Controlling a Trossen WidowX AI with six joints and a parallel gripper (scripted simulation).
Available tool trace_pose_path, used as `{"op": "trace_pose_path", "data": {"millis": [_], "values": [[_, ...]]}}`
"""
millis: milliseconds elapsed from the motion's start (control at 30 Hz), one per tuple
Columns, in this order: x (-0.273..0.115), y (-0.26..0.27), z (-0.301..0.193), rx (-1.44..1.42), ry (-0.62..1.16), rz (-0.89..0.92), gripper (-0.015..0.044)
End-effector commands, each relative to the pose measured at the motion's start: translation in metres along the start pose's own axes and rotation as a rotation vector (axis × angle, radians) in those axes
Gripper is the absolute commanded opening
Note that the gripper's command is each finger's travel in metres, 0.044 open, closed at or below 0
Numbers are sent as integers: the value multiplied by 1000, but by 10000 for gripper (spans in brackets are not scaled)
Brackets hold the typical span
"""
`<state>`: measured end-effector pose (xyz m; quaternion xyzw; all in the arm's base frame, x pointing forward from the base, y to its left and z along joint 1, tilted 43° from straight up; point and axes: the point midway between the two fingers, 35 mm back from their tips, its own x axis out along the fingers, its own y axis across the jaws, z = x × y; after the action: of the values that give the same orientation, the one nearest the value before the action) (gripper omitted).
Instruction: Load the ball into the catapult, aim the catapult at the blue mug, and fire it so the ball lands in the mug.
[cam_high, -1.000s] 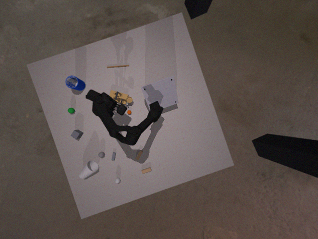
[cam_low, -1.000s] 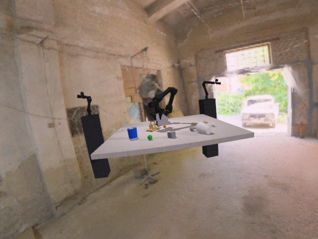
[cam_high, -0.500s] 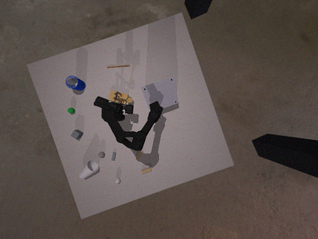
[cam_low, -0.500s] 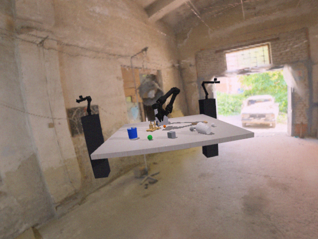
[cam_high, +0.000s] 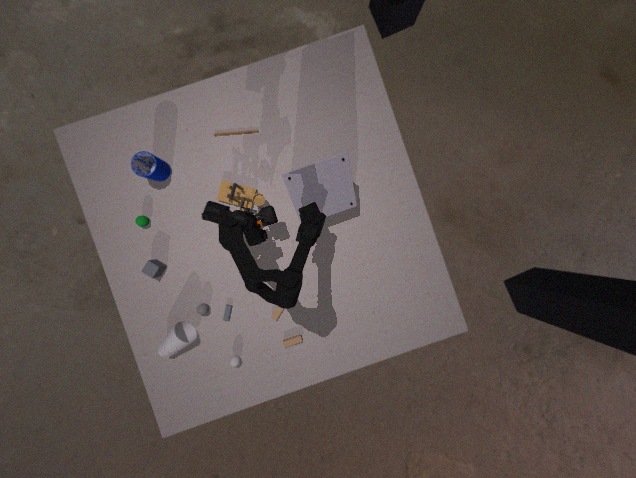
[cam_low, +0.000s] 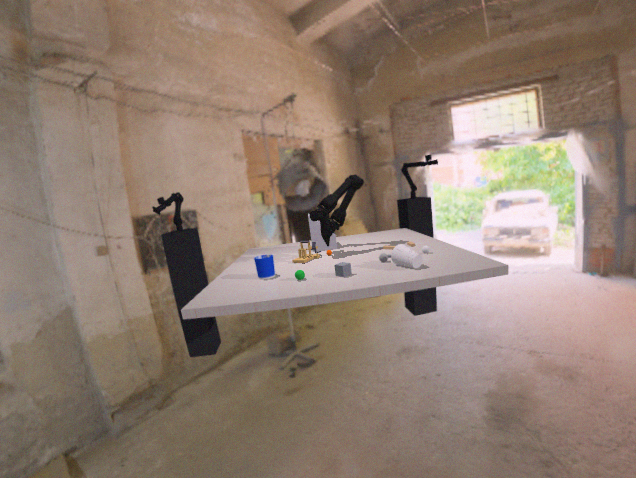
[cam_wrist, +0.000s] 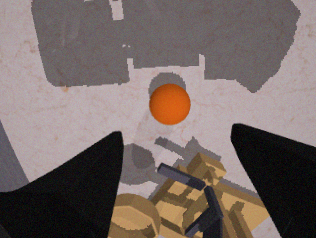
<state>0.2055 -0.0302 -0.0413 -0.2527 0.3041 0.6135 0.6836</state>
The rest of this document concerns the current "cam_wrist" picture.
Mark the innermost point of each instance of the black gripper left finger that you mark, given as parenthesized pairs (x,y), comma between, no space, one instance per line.
(75,200)

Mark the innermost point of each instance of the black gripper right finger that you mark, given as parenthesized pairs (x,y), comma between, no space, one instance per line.
(284,174)

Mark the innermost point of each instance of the orange ball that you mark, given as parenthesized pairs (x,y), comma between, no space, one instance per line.
(169,103)

